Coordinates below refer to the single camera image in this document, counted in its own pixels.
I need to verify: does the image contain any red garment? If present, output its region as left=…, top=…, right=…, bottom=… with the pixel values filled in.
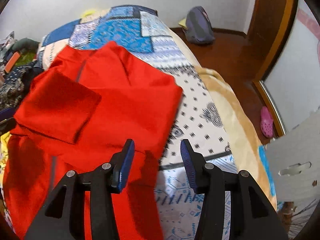
left=3, top=42, right=183, bottom=239

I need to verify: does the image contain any pile of papers and clothes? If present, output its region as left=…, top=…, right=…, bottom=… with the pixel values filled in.
left=1, top=31, right=40, bottom=64

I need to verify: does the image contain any beige fleece blanket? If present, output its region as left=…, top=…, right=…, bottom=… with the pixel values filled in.
left=170, top=31, right=277, bottom=210

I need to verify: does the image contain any grey cardboard box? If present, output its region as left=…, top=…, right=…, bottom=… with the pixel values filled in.
left=266, top=111, right=320, bottom=202

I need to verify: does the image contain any pink clog shoe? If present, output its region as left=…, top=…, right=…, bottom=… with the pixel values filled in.
left=260, top=106, right=273, bottom=138

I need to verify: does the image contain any yellow printed t-shirt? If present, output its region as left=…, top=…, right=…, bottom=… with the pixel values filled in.
left=0, top=132, right=11, bottom=174

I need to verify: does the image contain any blue patchwork bedspread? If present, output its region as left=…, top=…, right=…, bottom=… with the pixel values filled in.
left=37, top=5, right=237, bottom=239

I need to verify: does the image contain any dark patterned folded garment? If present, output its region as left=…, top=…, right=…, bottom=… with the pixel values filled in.
left=1, top=61, right=43, bottom=111

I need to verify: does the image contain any green patterned storage box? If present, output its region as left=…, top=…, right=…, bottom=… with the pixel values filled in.
left=15, top=52, right=36, bottom=67

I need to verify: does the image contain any orange box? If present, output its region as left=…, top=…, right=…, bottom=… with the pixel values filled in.
left=4, top=51, right=20, bottom=74

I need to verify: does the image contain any grey purple backpack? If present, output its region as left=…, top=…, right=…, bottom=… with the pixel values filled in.
left=184, top=6, right=215, bottom=44

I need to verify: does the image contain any yellow curved pillow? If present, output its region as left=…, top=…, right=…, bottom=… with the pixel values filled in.
left=80, top=9, right=98, bottom=18

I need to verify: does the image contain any brown wooden wardrobe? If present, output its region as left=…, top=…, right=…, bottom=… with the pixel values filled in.
left=247, top=0, right=298, bottom=81

